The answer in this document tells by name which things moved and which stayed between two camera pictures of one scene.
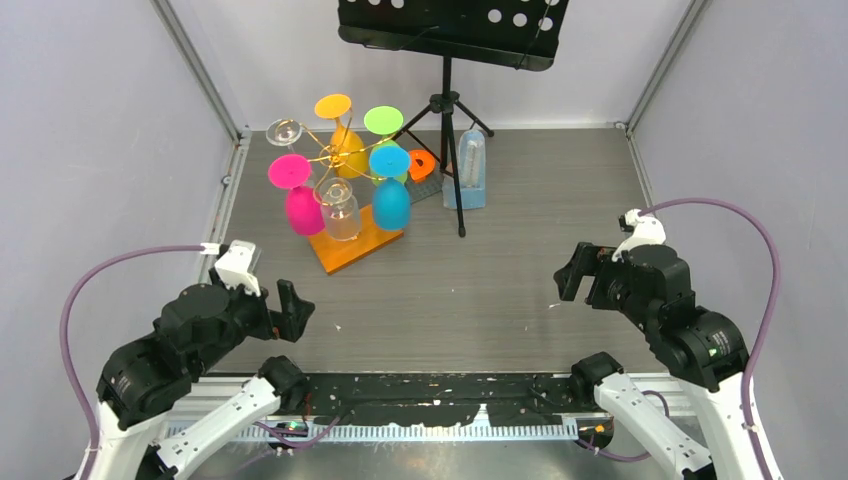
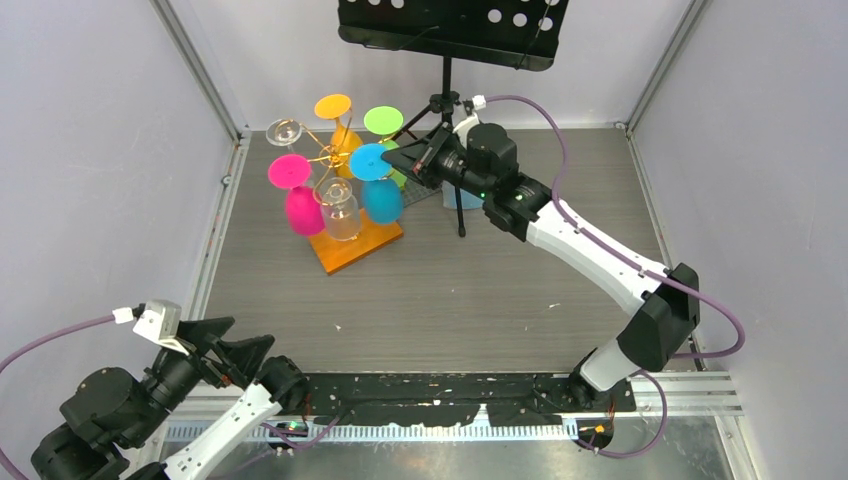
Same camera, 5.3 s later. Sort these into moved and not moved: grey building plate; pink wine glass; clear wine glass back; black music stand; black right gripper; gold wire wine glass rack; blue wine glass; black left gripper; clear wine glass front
Moved: blue wine glass; black left gripper; black right gripper
Not moved: gold wire wine glass rack; grey building plate; pink wine glass; clear wine glass back; black music stand; clear wine glass front
